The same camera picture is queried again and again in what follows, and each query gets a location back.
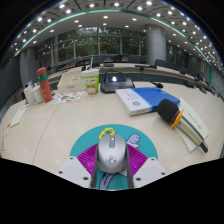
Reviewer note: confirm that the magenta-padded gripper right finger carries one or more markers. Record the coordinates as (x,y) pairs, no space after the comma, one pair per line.
(137,161)

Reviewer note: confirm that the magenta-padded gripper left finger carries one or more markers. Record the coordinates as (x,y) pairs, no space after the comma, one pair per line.
(85,163)

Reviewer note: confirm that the silver grey computer mouse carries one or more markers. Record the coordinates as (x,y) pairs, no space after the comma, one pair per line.
(111,155)

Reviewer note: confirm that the round teal cartoon mouse pad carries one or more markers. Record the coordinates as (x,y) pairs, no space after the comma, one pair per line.
(85,140)

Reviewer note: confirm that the black handheld microphone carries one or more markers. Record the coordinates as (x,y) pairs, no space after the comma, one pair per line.
(166,110)

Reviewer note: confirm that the blue and white book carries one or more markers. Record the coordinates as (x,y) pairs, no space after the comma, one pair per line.
(146,98)

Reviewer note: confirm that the colourful sticker sheet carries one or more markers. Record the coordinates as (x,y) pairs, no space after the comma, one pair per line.
(66,97)

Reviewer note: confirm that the dark desktop conference unit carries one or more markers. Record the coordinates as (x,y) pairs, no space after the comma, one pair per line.
(115,85)

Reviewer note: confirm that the paper cup with green print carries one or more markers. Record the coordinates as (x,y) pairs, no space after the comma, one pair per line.
(91,83)

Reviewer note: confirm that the white paper booklet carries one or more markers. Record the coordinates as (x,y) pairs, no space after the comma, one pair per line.
(19,116)

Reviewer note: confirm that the white cardboard box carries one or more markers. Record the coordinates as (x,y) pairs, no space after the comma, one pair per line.
(70,83)

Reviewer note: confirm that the white plastic cup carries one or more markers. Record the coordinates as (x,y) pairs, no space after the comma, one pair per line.
(28,95)
(38,96)

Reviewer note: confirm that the orange-red drink bottle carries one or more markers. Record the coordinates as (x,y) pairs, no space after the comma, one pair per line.
(44,86)

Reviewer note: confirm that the row of dark office chairs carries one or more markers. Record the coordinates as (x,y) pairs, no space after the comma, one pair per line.
(160,62)

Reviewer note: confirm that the ceiling spot lights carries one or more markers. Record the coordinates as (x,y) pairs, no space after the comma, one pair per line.
(105,16)

